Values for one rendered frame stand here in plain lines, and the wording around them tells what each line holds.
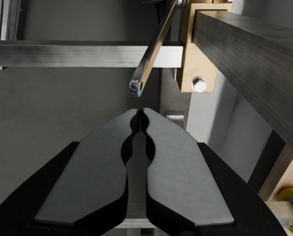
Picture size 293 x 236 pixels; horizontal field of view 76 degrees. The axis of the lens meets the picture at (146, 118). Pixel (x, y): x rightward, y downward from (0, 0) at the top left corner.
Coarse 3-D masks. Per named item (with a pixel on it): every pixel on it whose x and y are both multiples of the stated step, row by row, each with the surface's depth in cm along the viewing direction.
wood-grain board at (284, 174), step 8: (288, 152) 33; (280, 160) 35; (288, 160) 33; (272, 168) 37; (280, 168) 35; (288, 168) 33; (272, 176) 37; (280, 176) 35; (288, 176) 34; (264, 184) 40; (272, 184) 37; (280, 184) 36; (288, 184) 36; (264, 192) 40; (272, 192) 37; (264, 200) 40; (272, 200) 39; (288, 232) 46
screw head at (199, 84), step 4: (196, 80) 27; (200, 80) 26; (204, 80) 27; (192, 84) 27; (196, 84) 26; (200, 84) 26; (204, 84) 26; (196, 88) 27; (200, 88) 27; (204, 88) 27
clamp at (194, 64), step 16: (192, 0) 23; (208, 0) 22; (224, 0) 22; (192, 16) 23; (192, 32) 24; (192, 48) 25; (192, 64) 26; (208, 64) 26; (176, 80) 31; (192, 80) 27; (208, 80) 27
